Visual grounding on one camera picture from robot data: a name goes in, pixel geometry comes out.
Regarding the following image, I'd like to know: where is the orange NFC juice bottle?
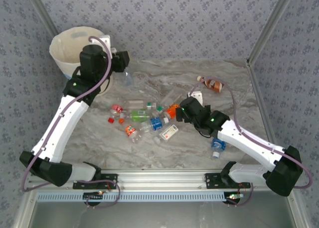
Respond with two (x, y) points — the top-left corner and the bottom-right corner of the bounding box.
(163, 104), (180, 119)

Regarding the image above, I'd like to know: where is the clear bluish plastic bottle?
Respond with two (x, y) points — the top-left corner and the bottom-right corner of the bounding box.
(123, 70), (136, 88)

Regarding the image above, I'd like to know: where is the clear unlabelled plastic bottle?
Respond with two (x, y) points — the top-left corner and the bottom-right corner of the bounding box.
(160, 89), (183, 107)

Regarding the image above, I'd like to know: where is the clear bottle with green cap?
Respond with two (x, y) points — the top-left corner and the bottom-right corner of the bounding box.
(124, 100), (157, 111)
(151, 105), (164, 117)

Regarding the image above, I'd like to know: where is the blue label water bottle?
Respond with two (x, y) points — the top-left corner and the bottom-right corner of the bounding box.
(211, 137), (227, 159)
(139, 116), (170, 134)

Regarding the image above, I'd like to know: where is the brown label plastic bottle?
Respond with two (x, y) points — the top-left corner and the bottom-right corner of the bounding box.
(196, 75), (225, 93)

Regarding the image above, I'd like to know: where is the green label plastic bottle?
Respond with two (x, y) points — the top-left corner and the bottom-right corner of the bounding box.
(124, 109), (154, 123)

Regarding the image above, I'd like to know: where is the orange red label bottle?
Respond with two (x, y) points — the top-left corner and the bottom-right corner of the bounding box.
(124, 124), (143, 144)

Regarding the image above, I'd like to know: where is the white plastic bin liner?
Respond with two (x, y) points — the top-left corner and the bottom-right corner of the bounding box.
(49, 26), (113, 76)

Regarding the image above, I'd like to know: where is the black electronics board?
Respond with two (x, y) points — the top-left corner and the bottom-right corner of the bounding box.
(83, 191), (105, 201)
(225, 192), (244, 203)

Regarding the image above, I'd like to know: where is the grey metal panel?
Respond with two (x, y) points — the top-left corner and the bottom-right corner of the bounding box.
(14, 189), (305, 228)

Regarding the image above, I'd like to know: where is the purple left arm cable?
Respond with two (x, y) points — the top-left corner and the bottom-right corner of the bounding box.
(21, 35), (122, 209)

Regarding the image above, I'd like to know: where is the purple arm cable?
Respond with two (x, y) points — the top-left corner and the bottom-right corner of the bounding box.
(21, 35), (122, 209)
(190, 77), (314, 208)

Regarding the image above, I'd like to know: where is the aluminium side rail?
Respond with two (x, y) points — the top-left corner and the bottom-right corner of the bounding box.
(246, 62), (280, 151)

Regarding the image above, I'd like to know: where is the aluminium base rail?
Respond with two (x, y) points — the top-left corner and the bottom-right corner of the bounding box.
(26, 168), (269, 191)

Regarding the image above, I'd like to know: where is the aluminium corner post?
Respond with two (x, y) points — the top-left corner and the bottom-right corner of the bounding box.
(246, 0), (299, 67)
(24, 0), (60, 38)

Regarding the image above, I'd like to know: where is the grey slotted cable duct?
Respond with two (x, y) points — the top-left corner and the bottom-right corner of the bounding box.
(36, 190), (240, 203)

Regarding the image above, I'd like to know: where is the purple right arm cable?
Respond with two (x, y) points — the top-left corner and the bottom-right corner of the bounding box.
(190, 77), (314, 208)

